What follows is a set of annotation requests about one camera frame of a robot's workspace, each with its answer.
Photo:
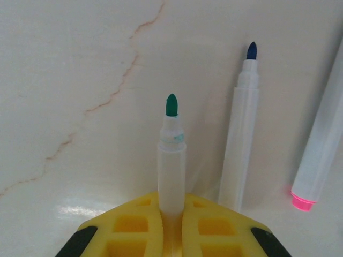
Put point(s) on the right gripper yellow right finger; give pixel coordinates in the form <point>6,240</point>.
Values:
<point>219,235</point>

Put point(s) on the white pen green ends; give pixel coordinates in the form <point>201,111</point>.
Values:
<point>171,174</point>

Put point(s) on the white pen blue ends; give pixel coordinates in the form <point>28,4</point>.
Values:
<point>241,134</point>

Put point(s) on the white pen pink ends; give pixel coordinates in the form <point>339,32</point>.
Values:
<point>316,160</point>

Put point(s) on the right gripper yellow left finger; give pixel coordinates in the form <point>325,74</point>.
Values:
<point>128,235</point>

